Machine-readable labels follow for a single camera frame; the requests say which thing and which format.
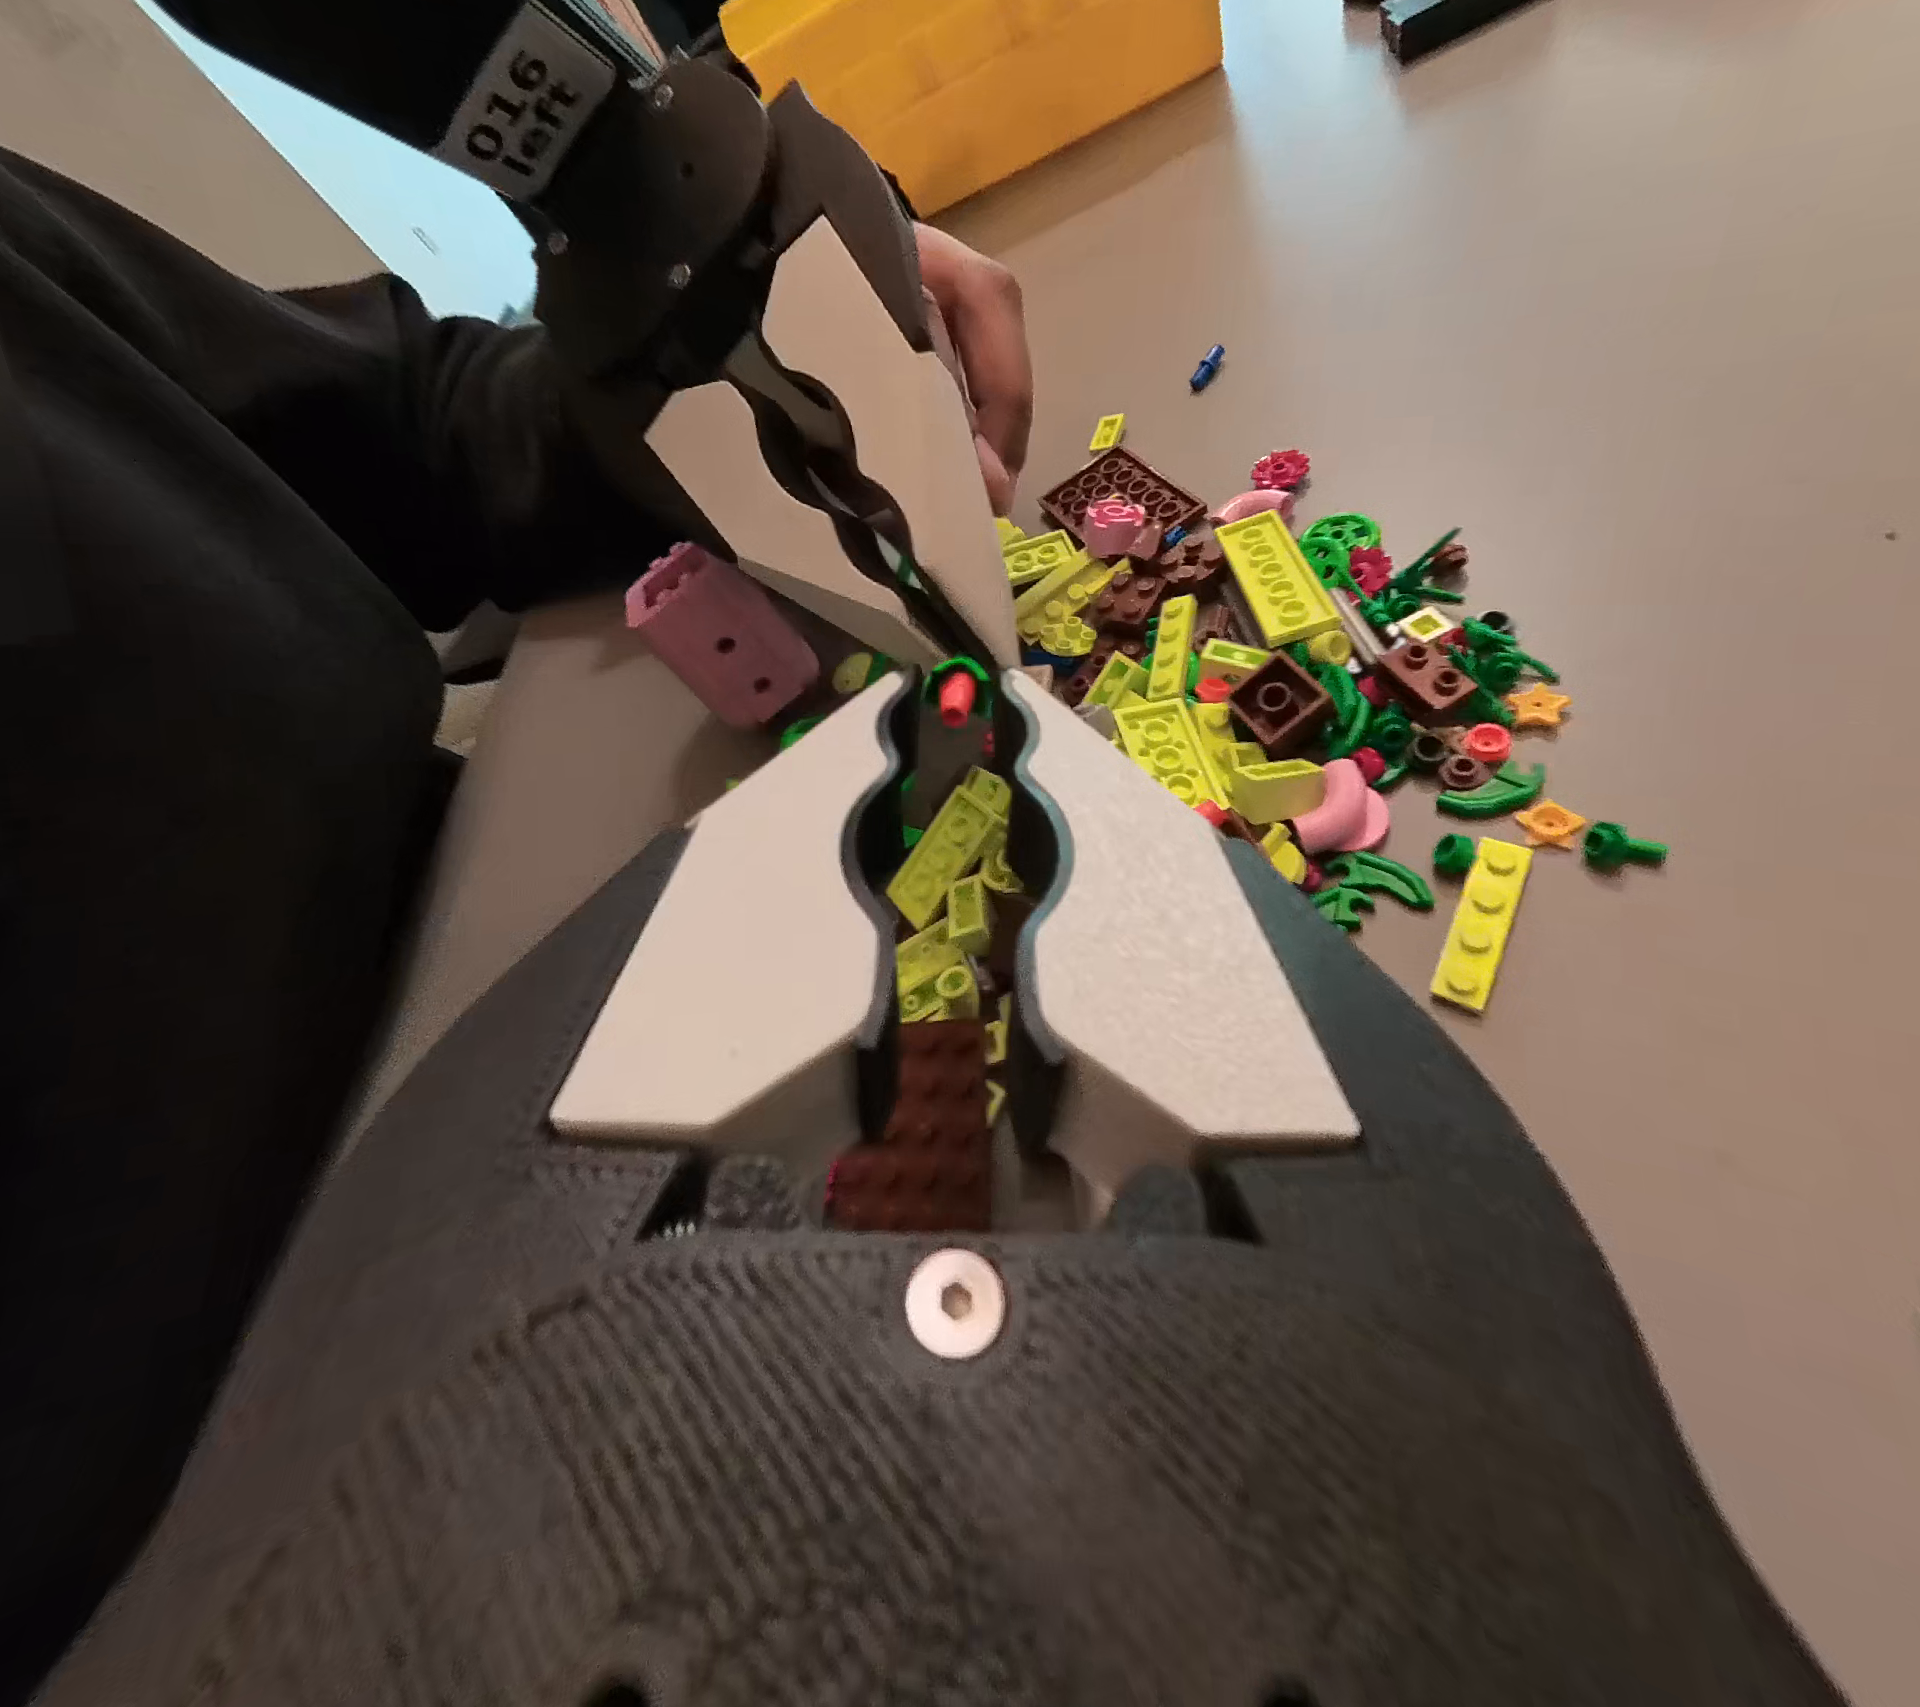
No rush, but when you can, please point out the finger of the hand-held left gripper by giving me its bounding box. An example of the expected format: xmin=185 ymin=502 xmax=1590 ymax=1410
xmin=642 ymin=377 xmax=966 ymax=674
xmin=756 ymin=221 xmax=1026 ymax=674

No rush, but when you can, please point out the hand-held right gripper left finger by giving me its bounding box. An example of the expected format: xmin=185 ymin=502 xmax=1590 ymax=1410
xmin=549 ymin=670 xmax=925 ymax=1188

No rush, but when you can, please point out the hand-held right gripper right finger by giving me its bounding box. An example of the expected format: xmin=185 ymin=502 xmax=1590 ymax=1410
xmin=999 ymin=670 xmax=1364 ymax=1194

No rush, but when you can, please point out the pink toy brick pot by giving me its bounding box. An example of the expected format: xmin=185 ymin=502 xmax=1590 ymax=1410
xmin=624 ymin=542 xmax=823 ymax=730

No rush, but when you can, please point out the pile of small toy bricks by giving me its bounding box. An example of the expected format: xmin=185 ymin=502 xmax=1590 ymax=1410
xmin=781 ymin=411 xmax=1671 ymax=1236

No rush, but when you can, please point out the person's left forearm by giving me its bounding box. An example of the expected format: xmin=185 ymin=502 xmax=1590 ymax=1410
xmin=150 ymin=269 xmax=708 ymax=636

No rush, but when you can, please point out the person's left hand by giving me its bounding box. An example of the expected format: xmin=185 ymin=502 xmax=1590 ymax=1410
xmin=914 ymin=223 xmax=1040 ymax=516

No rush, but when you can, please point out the pink arch toy piece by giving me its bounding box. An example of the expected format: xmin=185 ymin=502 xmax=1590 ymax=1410
xmin=1292 ymin=760 xmax=1395 ymax=856

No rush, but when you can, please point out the brown toy brick plate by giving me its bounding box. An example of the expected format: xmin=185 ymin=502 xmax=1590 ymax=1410
xmin=825 ymin=1018 xmax=1000 ymax=1236
xmin=1039 ymin=449 xmax=1210 ymax=544

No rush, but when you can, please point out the narrow lime toy plate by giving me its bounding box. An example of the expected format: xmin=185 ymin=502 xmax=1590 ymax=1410
xmin=1428 ymin=838 xmax=1536 ymax=1016

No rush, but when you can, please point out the long wide lime plate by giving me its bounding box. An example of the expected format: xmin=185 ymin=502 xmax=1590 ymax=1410
xmin=1215 ymin=508 xmax=1346 ymax=648

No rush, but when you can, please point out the yellow plastic bin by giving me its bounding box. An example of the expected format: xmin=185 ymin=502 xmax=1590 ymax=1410
xmin=720 ymin=0 xmax=1227 ymax=223

